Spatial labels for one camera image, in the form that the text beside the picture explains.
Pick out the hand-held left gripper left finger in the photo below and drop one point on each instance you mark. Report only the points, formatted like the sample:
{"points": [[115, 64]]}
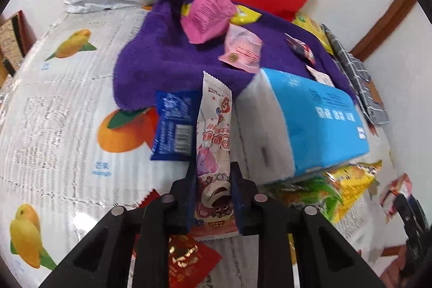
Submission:
{"points": [[192, 193]]}

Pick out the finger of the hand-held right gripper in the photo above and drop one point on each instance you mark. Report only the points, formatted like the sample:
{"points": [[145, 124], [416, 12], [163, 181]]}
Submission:
{"points": [[408, 217]]}

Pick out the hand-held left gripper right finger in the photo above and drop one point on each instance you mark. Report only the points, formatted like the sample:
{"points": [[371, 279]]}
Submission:
{"points": [[236, 197]]}

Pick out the small pink snack packet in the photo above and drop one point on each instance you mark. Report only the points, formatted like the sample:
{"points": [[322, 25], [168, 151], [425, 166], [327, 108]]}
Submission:
{"points": [[388, 197]]}

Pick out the bear print snack packet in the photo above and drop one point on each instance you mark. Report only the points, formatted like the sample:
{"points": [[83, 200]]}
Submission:
{"points": [[214, 139]]}

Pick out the yellow triangular snack packet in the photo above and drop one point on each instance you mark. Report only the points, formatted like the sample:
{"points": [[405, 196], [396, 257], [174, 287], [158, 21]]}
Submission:
{"points": [[354, 180]]}

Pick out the blue snack packet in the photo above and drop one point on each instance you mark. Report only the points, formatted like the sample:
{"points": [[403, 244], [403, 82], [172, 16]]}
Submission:
{"points": [[172, 129]]}

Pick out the green snack packet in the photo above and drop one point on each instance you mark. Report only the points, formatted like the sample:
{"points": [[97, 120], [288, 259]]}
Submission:
{"points": [[303, 193]]}

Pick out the pale pink snack packet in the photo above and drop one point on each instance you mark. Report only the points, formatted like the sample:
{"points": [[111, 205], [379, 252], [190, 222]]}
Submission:
{"points": [[241, 48]]}

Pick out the magenta snack packet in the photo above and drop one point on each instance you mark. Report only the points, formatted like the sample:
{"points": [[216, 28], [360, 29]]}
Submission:
{"points": [[206, 16]]}

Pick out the small yellow snack packet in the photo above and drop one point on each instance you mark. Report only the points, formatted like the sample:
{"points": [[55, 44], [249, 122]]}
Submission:
{"points": [[246, 17]]}

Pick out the blue tissue pack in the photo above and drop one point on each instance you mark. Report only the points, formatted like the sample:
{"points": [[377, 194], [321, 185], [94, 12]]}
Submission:
{"points": [[314, 126]]}

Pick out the fruit print tablecloth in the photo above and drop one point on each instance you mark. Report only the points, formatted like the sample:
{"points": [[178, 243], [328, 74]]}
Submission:
{"points": [[67, 139]]}

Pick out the purple towel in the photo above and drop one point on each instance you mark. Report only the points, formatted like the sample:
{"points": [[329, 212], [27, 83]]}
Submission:
{"points": [[162, 48]]}

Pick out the plaid folded cloth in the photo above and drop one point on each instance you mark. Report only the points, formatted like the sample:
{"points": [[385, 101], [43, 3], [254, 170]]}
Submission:
{"points": [[354, 72]]}

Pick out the large yellow snack bag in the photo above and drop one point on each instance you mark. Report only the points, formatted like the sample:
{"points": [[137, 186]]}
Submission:
{"points": [[312, 28]]}

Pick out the patterned book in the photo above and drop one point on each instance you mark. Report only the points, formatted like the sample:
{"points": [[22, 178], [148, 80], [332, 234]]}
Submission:
{"points": [[13, 38]]}

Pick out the brown wooden door frame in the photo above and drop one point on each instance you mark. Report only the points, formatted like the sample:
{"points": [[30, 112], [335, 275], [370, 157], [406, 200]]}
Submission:
{"points": [[384, 24]]}

